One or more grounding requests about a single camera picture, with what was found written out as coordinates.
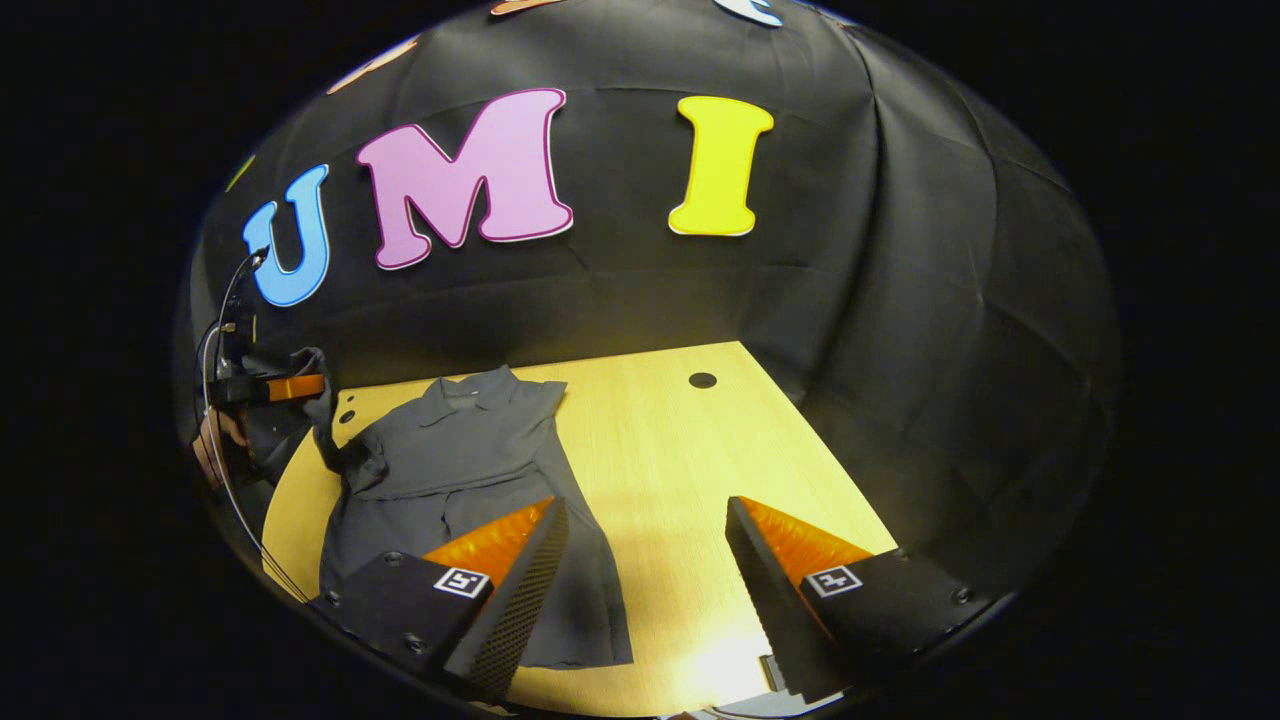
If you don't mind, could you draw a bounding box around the black backdrop cloth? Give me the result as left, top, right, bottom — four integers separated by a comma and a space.
185, 0, 1121, 601

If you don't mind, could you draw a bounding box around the grey collared shirt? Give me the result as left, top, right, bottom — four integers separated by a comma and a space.
290, 347, 636, 669

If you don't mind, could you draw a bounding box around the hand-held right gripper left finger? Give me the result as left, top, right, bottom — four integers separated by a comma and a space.
310, 497, 571, 701

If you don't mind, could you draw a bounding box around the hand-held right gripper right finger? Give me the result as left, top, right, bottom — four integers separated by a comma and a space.
726, 496, 1001, 704

